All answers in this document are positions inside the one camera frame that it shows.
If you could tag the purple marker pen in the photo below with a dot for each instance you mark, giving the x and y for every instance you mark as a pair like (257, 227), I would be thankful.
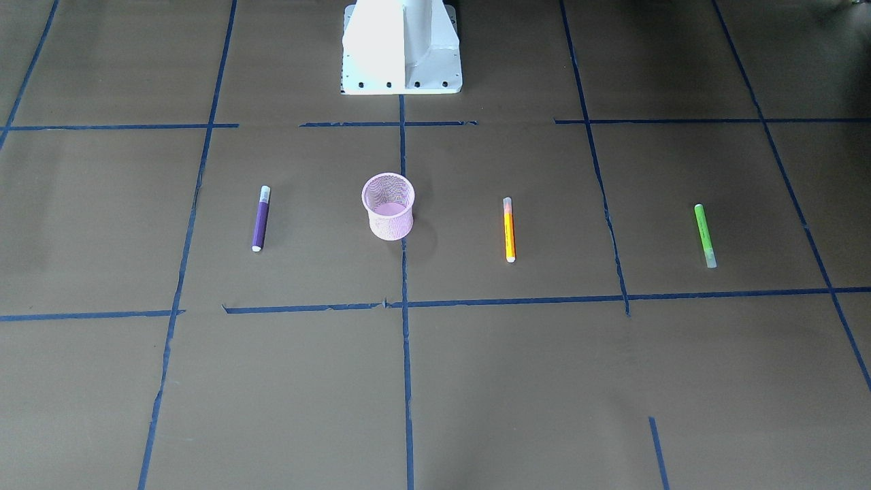
(260, 225)

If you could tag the green marker pen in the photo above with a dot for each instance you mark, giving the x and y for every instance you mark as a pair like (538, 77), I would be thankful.
(704, 234)

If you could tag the pink mesh pen holder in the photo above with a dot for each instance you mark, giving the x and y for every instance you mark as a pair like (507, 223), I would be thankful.
(388, 199)

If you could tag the orange marker pen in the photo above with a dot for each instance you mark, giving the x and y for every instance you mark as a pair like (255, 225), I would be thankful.
(508, 221)

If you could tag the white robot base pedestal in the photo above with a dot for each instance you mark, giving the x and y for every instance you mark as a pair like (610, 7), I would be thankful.
(400, 47)

